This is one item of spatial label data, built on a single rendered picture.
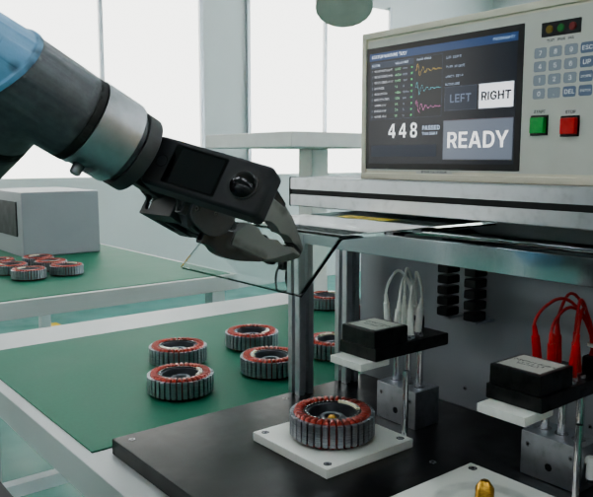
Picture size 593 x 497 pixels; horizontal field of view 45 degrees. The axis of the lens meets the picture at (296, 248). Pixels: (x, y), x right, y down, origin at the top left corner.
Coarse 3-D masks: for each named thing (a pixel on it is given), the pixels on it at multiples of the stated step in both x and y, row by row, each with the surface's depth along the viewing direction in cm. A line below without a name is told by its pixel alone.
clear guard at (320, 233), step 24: (312, 216) 98; (336, 216) 98; (384, 216) 98; (408, 216) 98; (312, 240) 77; (336, 240) 74; (192, 264) 88; (216, 264) 85; (240, 264) 82; (264, 264) 79; (288, 264) 76; (312, 264) 74; (264, 288) 76; (288, 288) 73
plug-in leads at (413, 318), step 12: (420, 288) 100; (384, 300) 102; (420, 300) 100; (384, 312) 102; (396, 312) 99; (408, 312) 98; (420, 312) 100; (408, 324) 98; (420, 324) 100; (408, 336) 98
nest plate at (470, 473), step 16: (432, 480) 80; (448, 480) 80; (464, 480) 80; (496, 480) 80; (512, 480) 80; (400, 496) 77; (416, 496) 77; (432, 496) 77; (448, 496) 77; (464, 496) 77; (496, 496) 77; (512, 496) 77; (528, 496) 77; (544, 496) 77
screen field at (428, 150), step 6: (426, 144) 94; (432, 144) 93; (372, 150) 102; (378, 150) 101; (384, 150) 100; (390, 150) 99; (396, 150) 98; (402, 150) 97; (408, 150) 96; (414, 150) 95; (420, 150) 95; (426, 150) 94; (432, 150) 93; (372, 156) 102; (378, 156) 101; (384, 156) 100; (390, 156) 99; (396, 156) 98; (402, 156) 97; (408, 156) 96; (414, 156) 96; (420, 156) 95; (426, 156) 94; (432, 156) 93
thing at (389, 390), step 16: (384, 384) 102; (400, 384) 102; (432, 384) 102; (384, 400) 103; (400, 400) 100; (416, 400) 98; (432, 400) 100; (384, 416) 103; (400, 416) 100; (416, 416) 98; (432, 416) 101
